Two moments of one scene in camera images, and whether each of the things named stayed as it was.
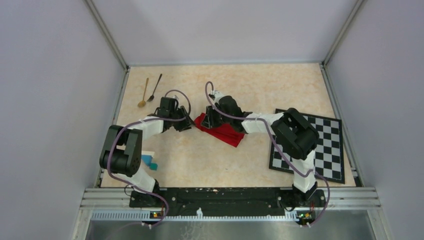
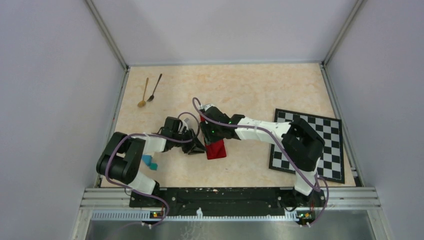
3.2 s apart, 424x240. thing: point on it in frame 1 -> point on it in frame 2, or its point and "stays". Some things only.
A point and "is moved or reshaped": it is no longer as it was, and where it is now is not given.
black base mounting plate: (227, 202) stays
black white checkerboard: (329, 154) stays
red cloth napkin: (225, 132) is moved or reshaped
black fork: (152, 96) stays
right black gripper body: (225, 118) -> (211, 134)
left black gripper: (186, 124) -> (194, 147)
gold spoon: (142, 103) stays
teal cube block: (153, 166) stays
